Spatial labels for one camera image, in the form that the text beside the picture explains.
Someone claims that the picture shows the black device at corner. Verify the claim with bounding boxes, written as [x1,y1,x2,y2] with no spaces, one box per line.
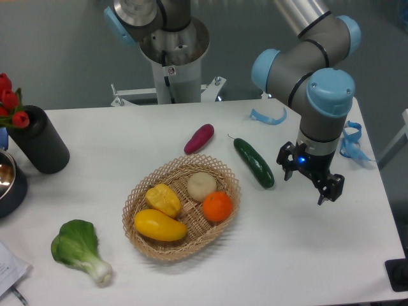
[385,258,408,292]

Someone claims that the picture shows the white paper sheets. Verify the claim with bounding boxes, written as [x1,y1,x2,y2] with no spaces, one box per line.
[1,242,32,295]

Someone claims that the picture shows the black cylindrical vase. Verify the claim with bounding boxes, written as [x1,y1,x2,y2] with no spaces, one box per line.
[7,105,70,174]

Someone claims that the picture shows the blue ribbon at edge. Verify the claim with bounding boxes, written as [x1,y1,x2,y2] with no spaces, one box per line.
[339,120,374,162]

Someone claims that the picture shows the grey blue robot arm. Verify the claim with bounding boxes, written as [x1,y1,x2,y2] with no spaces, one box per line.
[104,1,361,201]

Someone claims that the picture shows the orange fruit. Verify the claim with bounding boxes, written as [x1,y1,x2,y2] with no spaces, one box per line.
[202,191,233,222]

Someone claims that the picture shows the black metal bowl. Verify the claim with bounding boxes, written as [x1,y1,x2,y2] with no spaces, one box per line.
[0,149,28,218]

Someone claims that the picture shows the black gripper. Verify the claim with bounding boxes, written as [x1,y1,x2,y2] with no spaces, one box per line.
[277,142,345,205]

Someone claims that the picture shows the black pen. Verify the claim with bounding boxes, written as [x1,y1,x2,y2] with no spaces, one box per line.
[10,286,29,306]

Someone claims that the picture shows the dark green cucumber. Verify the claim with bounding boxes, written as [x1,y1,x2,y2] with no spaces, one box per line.
[228,134,275,189]

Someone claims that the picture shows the yellow mango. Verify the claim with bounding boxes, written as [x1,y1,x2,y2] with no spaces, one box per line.
[134,209,187,242]

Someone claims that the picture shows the green bok choy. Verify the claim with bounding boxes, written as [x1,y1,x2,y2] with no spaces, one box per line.
[50,219,113,286]

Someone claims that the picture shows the yellow bell pepper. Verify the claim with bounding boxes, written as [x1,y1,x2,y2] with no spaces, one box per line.
[145,183,182,219]

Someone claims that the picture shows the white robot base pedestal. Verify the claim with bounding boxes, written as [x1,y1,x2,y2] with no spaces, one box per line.
[111,17,226,106]

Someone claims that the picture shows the blue strap on table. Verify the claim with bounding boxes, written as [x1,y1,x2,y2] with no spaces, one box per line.
[245,107,288,126]

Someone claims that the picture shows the purple sweet potato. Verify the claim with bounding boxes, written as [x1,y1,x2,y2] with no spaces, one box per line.
[184,124,214,155]

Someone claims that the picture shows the red artificial tulips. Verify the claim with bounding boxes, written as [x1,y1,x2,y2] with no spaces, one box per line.
[1,73,30,129]

